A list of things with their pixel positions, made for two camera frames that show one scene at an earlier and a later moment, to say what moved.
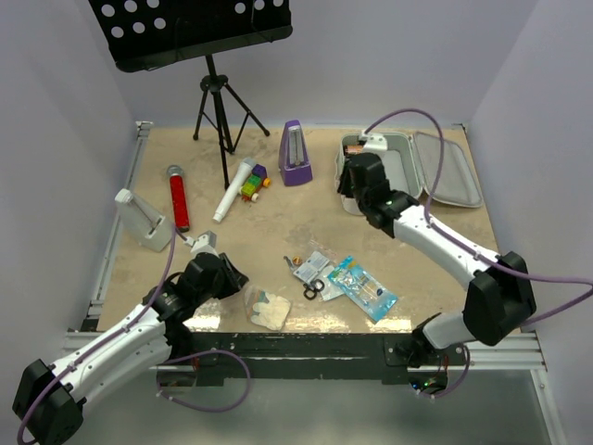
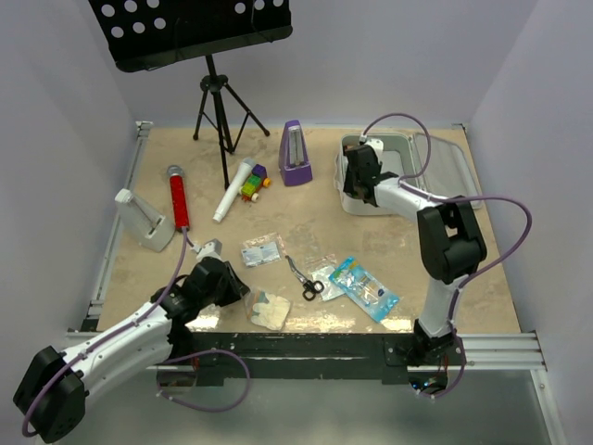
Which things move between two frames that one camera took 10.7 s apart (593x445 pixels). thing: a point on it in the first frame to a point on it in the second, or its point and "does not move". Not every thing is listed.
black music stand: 150,33 does not move
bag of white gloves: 265,308 does not move
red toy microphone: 179,197 does not move
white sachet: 314,263 to 260,255
